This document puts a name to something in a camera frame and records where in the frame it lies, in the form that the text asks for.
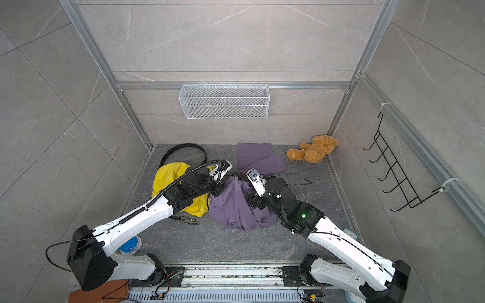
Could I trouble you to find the brown teddy bear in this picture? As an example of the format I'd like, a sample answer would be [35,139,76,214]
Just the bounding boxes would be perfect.
[287,135,338,164]

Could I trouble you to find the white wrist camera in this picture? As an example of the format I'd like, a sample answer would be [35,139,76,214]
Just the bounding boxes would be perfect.
[246,169,266,197]
[209,160,232,184]

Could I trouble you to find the white wire mesh basket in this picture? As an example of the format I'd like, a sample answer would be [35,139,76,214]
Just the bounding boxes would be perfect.
[179,84,270,119]

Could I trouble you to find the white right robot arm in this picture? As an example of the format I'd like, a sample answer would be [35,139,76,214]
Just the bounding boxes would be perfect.
[247,170,410,302]

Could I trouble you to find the blue white round button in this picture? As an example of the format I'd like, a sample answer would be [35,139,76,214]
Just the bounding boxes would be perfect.
[119,236,142,255]

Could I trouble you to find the black wire hook rack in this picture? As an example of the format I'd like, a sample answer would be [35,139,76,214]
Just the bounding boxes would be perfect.
[363,112,445,212]

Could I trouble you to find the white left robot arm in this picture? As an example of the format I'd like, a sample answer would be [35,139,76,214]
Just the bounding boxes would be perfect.
[66,160,232,291]

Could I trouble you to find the brown leather object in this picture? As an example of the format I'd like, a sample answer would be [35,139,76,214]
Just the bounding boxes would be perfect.
[68,280,129,303]

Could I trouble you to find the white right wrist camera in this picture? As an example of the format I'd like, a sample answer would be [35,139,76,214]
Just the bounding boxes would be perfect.
[246,169,266,197]

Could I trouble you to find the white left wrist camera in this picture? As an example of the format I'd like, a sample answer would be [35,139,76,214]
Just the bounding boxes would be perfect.
[209,160,232,184]

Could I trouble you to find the metal base rail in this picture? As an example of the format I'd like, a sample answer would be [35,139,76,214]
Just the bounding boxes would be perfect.
[125,260,366,302]

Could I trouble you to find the purple garment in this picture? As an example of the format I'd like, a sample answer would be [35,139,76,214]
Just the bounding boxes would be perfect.
[209,143,286,231]

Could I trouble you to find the yellow trousers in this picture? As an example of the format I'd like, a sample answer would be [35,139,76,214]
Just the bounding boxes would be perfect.
[152,162,210,217]

